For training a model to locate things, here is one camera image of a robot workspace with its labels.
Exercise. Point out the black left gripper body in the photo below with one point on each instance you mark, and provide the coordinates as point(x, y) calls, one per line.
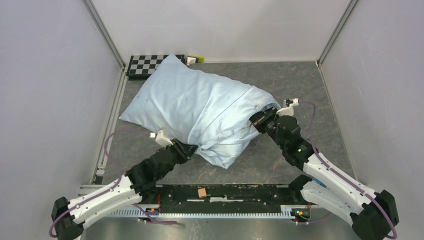
point(179, 156)

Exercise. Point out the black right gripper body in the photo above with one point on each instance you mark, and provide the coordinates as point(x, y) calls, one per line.
point(267, 122)

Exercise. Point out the light blue pillowcase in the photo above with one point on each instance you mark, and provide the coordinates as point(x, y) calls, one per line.
point(199, 108)

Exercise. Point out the white pillow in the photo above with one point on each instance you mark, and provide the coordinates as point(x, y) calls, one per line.
point(248, 126)

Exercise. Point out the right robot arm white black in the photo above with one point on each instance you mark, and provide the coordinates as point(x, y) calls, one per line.
point(372, 215)

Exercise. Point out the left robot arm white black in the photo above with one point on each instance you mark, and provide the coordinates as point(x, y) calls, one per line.
point(70, 217)

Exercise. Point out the small wooden cube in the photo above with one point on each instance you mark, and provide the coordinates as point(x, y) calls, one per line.
point(202, 193)

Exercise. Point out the black white checkerboard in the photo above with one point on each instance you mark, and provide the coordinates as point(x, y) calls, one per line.
point(141, 67)

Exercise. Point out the small white green block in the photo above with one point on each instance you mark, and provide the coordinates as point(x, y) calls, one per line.
point(193, 59)

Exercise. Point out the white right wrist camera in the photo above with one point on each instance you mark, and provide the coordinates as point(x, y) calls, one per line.
point(287, 108)

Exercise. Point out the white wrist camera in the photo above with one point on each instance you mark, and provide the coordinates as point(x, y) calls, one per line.
point(287, 108)
point(161, 137)

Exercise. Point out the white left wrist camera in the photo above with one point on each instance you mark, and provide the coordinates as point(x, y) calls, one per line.
point(161, 137)

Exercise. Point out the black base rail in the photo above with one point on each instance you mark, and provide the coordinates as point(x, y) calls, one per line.
point(223, 198)

